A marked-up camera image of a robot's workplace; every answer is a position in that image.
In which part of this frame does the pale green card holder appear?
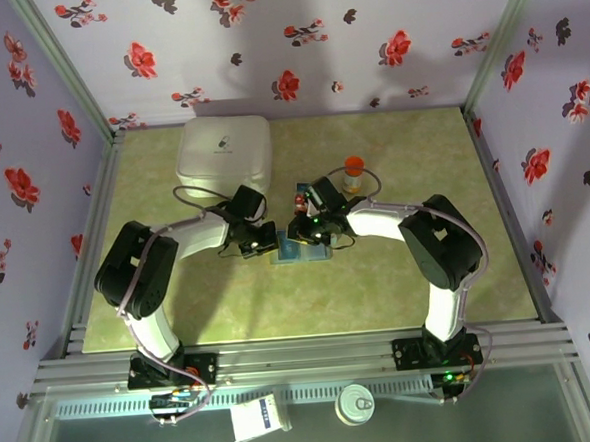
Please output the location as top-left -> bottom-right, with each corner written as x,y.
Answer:
268,228 -> 334,268

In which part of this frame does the white box with blue print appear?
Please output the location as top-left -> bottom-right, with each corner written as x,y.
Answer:
229,391 -> 293,442

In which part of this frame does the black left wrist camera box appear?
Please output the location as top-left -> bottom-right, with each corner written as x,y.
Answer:
230,183 -> 269,224

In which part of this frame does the aluminium enclosure frame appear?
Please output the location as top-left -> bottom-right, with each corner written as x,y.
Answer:
0,0 -> 590,442

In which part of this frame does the pill bottle with orange cap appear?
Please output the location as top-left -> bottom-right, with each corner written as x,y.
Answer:
339,155 -> 368,195

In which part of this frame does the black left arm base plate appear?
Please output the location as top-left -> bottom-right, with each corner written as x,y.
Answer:
126,349 -> 221,391

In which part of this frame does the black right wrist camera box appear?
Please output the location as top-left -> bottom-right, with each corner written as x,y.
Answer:
304,175 -> 348,214

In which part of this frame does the lavender left arm cable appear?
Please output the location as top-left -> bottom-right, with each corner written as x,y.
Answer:
108,183 -> 246,429

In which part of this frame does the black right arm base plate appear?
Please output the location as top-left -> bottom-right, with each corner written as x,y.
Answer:
390,332 -> 484,372

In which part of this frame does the silver tin can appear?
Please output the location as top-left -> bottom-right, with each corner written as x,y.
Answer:
333,382 -> 378,428

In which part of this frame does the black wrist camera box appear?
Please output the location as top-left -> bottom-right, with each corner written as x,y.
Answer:
230,183 -> 269,224
304,175 -> 348,214

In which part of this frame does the lavender right arm cable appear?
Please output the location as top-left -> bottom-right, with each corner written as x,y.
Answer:
326,157 -> 498,413

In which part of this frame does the clear acrylic card tray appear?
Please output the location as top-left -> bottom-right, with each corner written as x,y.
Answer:
287,177 -> 315,218

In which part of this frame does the white plastic lidded container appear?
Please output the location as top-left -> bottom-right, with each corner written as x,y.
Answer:
172,112 -> 277,222

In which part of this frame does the slotted grey cable duct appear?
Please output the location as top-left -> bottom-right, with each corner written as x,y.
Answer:
52,376 -> 437,421

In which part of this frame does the lavender arm cable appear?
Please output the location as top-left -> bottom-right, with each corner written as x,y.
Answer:
326,157 -> 498,413
108,183 -> 246,429

